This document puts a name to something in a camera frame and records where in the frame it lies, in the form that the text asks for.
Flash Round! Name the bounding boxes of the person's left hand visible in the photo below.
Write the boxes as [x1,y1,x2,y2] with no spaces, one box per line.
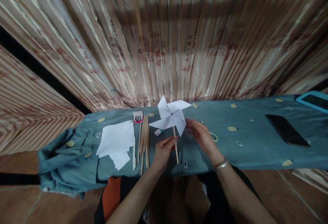
[151,136,179,172]

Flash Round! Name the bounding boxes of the person's right hand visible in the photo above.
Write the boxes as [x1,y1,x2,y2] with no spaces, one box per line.
[186,118,228,167]

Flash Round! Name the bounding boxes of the person's right index finger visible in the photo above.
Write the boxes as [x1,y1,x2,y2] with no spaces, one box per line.
[186,118,204,132]

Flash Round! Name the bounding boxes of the person's left index finger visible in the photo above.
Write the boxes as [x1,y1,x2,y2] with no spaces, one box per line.
[155,136,179,146]

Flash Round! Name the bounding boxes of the person's right fingers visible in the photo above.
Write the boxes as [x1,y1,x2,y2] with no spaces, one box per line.
[197,122,211,139]

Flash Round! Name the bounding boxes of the person's right thumb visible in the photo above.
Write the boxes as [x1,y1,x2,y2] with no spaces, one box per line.
[186,128,201,138]

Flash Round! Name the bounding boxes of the white paper pinwheel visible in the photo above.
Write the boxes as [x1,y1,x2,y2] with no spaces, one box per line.
[148,95,193,165]

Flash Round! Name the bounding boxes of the bundle of wooden sticks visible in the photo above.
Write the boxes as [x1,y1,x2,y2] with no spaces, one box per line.
[132,115,151,176]

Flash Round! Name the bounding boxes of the small box of metal pins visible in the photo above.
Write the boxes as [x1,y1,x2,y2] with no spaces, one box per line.
[132,111,144,125]

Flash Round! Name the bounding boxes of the blue-grey patterned cloth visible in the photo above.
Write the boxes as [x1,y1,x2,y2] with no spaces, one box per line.
[38,94,328,201]

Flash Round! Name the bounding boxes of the pile of white paper sheets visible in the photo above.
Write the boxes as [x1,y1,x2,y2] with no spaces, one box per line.
[95,120,136,171]

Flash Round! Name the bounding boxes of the person's legs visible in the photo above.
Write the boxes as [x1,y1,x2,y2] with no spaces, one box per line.
[94,167,262,224]

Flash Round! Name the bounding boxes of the black smartphone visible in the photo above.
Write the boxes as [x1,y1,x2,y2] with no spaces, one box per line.
[265,114,311,149]

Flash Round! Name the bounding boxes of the striped beige curtain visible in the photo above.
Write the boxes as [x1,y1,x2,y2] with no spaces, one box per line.
[0,0,328,156]

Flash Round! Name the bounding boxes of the tablet in teal case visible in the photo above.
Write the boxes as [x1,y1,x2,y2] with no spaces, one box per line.
[296,90,328,114]

